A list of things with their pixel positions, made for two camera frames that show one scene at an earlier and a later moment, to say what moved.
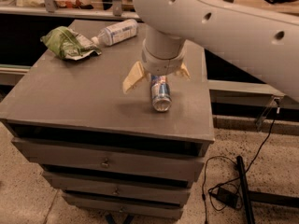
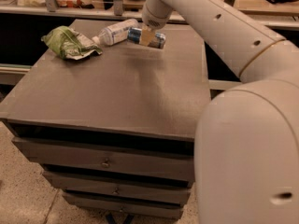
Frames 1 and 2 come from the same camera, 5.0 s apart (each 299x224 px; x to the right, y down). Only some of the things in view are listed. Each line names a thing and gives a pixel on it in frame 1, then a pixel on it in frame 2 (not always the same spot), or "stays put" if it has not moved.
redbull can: [161, 93] to [135, 35]
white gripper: [163, 64] to [154, 20]
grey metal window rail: [125, 13] stays put
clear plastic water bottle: [116, 33] stays put
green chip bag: [69, 44] stays put
